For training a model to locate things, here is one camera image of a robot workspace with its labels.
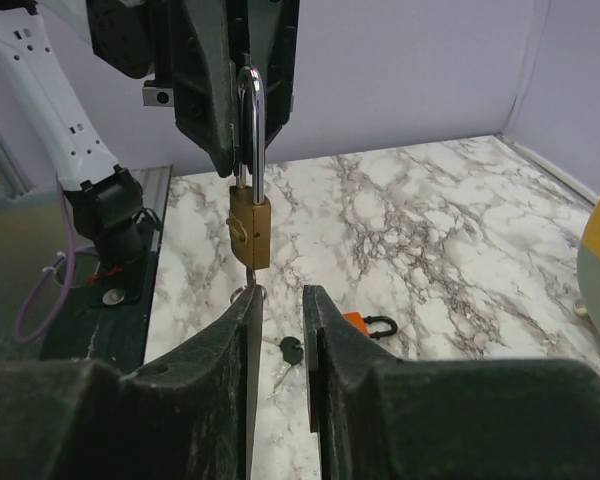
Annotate brass long-shackle padlock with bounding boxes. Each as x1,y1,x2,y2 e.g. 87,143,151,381
227,66,271,281

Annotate black-headed key pair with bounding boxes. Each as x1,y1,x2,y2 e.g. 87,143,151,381
264,336,304,392

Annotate orange black padlock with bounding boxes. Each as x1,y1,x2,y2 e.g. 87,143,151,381
343,312,398,340

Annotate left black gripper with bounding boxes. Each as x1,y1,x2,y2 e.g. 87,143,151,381
86,0,300,178

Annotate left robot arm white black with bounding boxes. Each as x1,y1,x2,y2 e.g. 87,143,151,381
0,0,299,275

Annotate aluminium extrusion rail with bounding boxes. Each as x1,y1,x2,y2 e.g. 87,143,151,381
0,136,31,198

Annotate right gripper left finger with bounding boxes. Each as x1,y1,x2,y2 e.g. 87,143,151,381
0,287,263,479

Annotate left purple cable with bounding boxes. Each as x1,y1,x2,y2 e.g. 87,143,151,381
14,174,101,345

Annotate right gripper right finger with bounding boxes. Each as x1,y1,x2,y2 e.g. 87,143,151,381
302,285,600,479

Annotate small silver keys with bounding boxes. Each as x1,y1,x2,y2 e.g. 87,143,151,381
230,267,268,305

